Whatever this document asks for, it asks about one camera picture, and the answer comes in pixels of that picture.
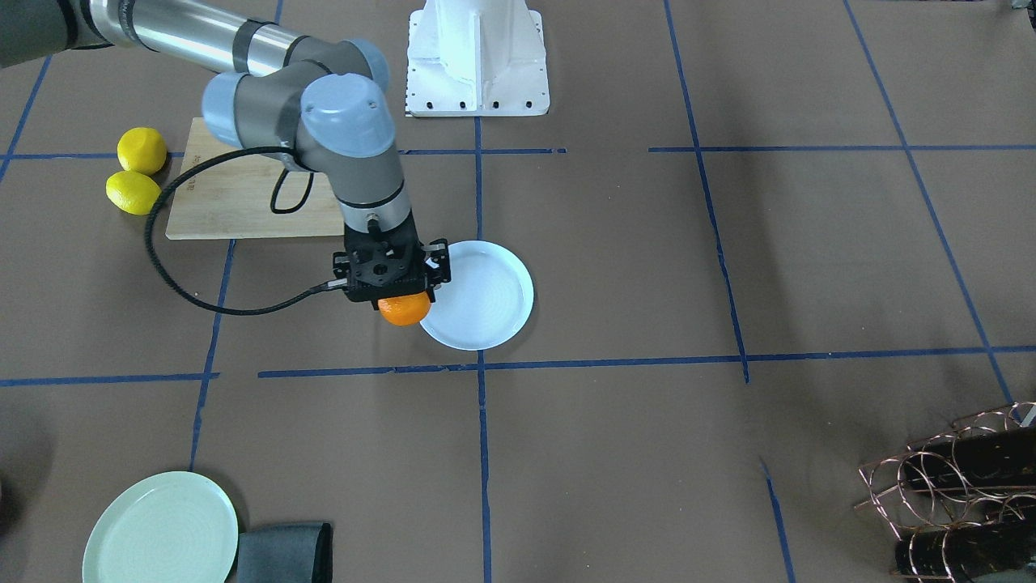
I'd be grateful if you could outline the orange fruit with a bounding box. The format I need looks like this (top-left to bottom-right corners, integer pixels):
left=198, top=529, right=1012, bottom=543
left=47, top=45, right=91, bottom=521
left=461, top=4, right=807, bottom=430
left=376, top=291, right=432, bottom=327

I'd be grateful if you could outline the copper wire bottle rack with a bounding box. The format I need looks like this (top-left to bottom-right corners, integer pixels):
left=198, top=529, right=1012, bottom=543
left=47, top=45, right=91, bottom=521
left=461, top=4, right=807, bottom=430
left=858, top=402, right=1035, bottom=582

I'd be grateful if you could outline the middle green wine bottle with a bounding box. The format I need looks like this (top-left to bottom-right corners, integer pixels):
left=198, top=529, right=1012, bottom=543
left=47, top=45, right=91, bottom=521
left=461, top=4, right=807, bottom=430
left=894, top=521, right=1035, bottom=582

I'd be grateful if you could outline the green wine bottle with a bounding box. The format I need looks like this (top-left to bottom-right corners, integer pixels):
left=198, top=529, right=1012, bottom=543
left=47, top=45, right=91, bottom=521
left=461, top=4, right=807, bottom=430
left=902, top=427, right=1035, bottom=493
left=894, top=521, right=1035, bottom=582

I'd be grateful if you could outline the lower yellow lemon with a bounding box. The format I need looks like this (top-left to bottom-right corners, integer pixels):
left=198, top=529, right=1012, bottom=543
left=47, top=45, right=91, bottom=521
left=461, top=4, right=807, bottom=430
left=106, top=170, right=162, bottom=215

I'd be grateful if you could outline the upper yellow lemon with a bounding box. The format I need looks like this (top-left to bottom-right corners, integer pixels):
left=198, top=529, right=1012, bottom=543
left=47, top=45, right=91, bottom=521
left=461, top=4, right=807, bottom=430
left=116, top=126, right=169, bottom=176

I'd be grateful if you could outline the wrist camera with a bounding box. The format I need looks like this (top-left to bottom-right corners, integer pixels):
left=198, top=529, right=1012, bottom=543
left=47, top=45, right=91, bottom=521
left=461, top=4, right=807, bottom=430
left=332, top=246, right=429, bottom=303

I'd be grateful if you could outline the wooden cutting board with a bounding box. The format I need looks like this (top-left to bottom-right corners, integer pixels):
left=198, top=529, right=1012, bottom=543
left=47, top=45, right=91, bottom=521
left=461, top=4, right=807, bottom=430
left=165, top=155, right=344, bottom=240

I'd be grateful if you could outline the rear green wine bottle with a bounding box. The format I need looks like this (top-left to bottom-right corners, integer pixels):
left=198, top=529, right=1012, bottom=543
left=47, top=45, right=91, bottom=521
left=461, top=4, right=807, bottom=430
left=902, top=427, right=1035, bottom=493

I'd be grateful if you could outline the light blue plate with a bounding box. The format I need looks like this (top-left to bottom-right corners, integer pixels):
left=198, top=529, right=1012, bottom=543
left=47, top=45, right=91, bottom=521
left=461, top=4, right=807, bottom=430
left=419, top=240, right=534, bottom=351

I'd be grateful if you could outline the dark folded cloth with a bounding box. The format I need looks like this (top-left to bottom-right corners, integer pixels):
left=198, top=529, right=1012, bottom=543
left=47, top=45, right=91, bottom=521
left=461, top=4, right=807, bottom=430
left=236, top=521, right=333, bottom=582

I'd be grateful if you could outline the yellow lemon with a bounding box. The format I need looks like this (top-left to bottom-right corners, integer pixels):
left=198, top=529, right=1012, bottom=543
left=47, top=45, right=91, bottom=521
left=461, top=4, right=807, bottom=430
left=106, top=170, right=162, bottom=215
left=116, top=126, right=169, bottom=176

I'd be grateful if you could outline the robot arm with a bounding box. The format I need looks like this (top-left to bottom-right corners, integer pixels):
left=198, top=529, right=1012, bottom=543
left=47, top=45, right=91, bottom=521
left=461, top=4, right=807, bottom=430
left=2, top=1, right=450, bottom=301

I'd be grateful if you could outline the white central pillar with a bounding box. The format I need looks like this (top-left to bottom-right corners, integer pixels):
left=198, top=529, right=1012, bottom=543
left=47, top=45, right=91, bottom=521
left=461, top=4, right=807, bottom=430
left=405, top=1, right=551, bottom=118

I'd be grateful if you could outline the green plate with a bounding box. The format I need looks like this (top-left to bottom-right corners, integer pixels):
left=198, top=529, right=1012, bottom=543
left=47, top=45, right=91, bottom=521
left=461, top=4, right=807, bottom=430
left=81, top=471, right=238, bottom=582

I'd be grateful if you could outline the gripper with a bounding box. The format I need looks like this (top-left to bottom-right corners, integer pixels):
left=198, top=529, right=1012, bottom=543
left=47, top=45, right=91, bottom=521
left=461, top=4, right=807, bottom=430
left=343, top=213, right=452, bottom=287

